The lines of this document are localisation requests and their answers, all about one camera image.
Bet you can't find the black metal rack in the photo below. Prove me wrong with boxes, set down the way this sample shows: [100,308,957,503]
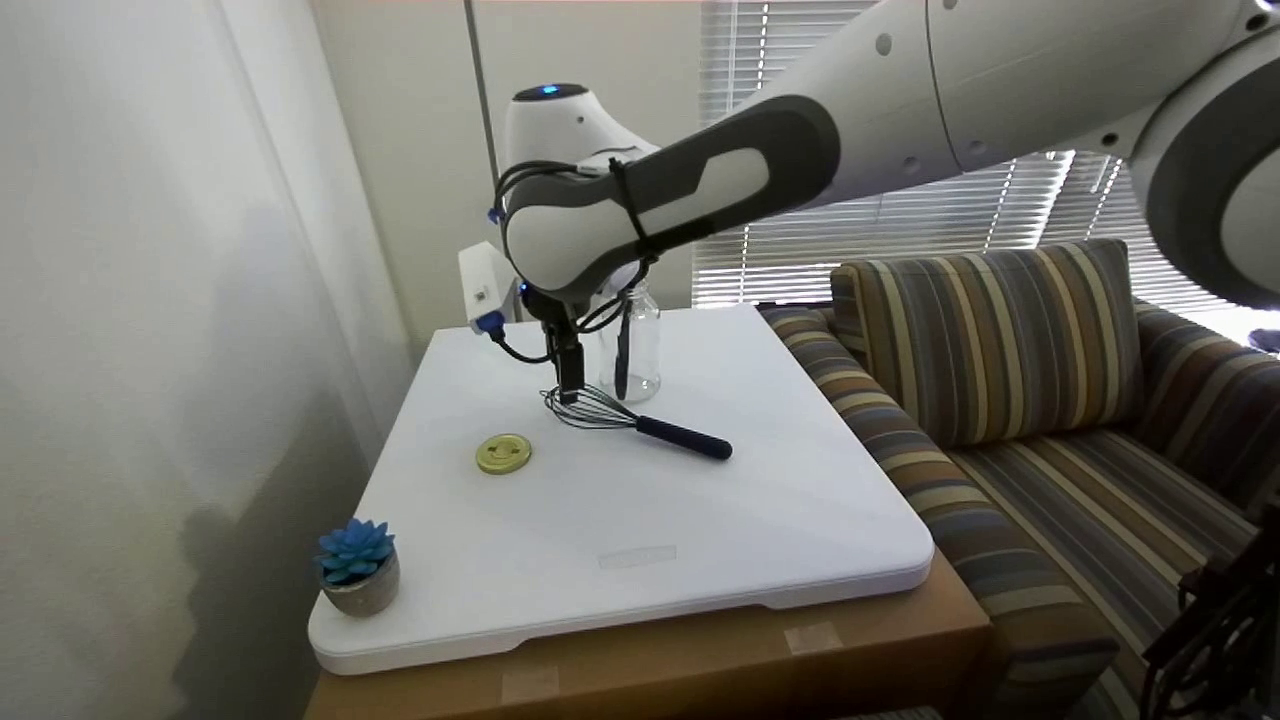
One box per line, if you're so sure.
[1142,508,1280,720]

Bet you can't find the blue spiky ball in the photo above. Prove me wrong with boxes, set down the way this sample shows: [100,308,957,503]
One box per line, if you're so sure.
[318,518,399,615]

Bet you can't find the yellow jar lid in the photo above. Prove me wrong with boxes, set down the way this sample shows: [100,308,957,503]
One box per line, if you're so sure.
[475,431,531,477]

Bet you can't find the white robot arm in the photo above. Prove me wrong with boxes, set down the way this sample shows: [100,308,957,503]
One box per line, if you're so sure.
[461,0,1280,392]

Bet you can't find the clear glass jar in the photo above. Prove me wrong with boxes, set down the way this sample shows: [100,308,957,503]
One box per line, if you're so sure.
[593,288,660,403]

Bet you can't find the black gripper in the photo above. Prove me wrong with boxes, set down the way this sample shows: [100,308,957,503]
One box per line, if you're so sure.
[528,291,585,403]

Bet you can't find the white corner pipe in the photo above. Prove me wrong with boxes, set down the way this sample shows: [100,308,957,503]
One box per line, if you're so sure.
[461,0,500,184]

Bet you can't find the white window blinds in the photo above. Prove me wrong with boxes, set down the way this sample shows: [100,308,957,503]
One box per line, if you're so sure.
[694,0,1280,310]

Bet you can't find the striped armchair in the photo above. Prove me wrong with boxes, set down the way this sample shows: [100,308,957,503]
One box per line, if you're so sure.
[763,238,1280,720]

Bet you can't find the black wire whisk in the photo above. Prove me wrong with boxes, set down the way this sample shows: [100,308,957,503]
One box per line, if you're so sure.
[546,386,731,459]

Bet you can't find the dark blue spatula spoon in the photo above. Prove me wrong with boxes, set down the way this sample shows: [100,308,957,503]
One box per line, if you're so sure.
[613,296,634,398]

